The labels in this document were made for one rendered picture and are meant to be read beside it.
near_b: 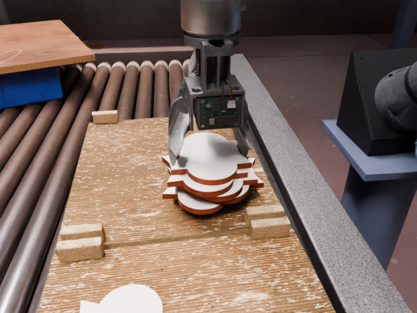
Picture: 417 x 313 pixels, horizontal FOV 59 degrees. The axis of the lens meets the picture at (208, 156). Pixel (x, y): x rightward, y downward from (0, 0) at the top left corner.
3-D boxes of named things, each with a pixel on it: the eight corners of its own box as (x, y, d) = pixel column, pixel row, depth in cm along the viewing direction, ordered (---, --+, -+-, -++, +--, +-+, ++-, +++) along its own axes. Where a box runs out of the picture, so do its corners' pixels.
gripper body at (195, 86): (188, 136, 48) (185, 43, 42) (182, 108, 56) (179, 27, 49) (245, 131, 49) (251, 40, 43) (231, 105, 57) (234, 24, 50)
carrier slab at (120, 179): (234, 118, 92) (234, 112, 91) (290, 231, 57) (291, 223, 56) (89, 128, 87) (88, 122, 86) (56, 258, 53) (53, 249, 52)
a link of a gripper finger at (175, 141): (157, 176, 53) (184, 123, 49) (155, 155, 58) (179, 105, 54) (177, 182, 54) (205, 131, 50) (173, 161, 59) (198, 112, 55)
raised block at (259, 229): (286, 228, 55) (288, 214, 54) (290, 237, 54) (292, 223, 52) (247, 233, 55) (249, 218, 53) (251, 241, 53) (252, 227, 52)
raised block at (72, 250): (105, 249, 52) (102, 235, 50) (104, 259, 50) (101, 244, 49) (61, 254, 51) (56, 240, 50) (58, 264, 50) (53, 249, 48)
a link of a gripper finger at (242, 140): (251, 175, 56) (224, 129, 51) (241, 155, 61) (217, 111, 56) (269, 166, 55) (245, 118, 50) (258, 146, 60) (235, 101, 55)
